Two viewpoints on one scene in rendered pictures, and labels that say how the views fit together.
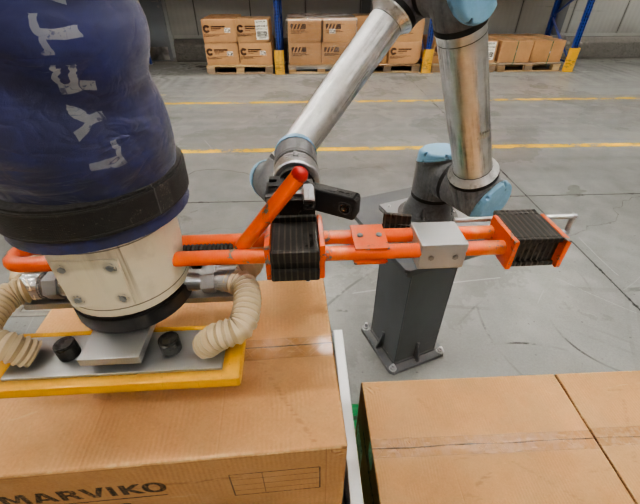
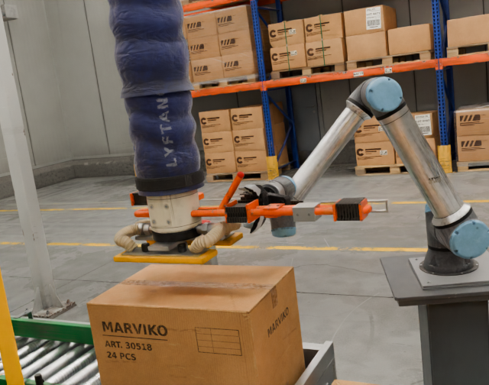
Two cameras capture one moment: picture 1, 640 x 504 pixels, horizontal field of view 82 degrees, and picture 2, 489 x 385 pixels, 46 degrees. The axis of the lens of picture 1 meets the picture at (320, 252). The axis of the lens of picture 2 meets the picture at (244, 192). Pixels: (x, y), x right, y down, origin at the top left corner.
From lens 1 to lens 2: 1.40 m
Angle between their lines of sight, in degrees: 38
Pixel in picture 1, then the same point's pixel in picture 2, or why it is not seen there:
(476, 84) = (408, 144)
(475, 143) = (429, 186)
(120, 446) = (153, 302)
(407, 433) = not seen: outside the picture
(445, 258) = (305, 215)
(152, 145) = (187, 161)
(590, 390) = not seen: outside the picture
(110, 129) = (174, 154)
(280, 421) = (224, 303)
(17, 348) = (130, 241)
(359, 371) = not seen: outside the picture
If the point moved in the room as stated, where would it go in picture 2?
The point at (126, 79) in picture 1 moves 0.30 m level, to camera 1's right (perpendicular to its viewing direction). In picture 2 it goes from (182, 140) to (267, 134)
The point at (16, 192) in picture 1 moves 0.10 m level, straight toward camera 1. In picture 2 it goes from (146, 174) to (148, 178)
